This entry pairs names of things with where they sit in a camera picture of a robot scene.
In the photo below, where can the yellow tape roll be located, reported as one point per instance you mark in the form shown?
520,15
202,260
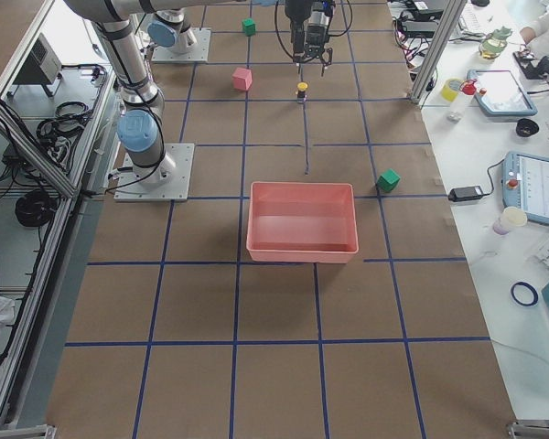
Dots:
450,89

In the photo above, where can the aluminium frame post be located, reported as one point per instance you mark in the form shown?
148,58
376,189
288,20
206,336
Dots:
436,48

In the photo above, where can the pink plastic bin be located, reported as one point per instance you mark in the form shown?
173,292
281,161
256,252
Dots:
302,222

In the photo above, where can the blue teach pendant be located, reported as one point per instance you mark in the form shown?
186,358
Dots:
505,97

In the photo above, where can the green cube near bin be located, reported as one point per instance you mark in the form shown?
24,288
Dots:
388,180

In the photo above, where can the white paper cup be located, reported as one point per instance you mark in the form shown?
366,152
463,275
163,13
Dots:
509,220

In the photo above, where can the black power adapter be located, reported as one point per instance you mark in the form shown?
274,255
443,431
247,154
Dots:
464,194

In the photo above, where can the green cube front left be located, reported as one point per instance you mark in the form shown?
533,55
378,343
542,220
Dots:
248,27

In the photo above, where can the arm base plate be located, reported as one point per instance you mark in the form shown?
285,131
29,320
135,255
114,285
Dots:
170,181
192,46

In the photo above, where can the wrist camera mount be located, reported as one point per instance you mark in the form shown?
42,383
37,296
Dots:
298,12

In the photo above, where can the pink cube centre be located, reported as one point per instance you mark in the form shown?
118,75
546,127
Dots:
242,79

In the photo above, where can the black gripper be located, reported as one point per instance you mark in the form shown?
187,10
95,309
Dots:
316,33

